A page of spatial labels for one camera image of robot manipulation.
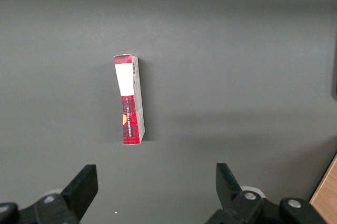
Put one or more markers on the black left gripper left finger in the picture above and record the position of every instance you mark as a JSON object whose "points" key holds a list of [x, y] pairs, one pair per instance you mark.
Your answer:
{"points": [[79, 195]]}

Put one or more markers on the wooden two-drawer cabinet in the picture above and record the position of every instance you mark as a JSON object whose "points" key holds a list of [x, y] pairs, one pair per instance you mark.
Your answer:
{"points": [[326, 195]]}

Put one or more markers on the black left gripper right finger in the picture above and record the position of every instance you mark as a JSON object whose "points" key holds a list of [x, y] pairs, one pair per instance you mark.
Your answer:
{"points": [[231, 195]]}

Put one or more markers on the red tartan cardboard box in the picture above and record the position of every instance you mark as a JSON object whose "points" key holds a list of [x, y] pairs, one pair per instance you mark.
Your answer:
{"points": [[129, 124]]}

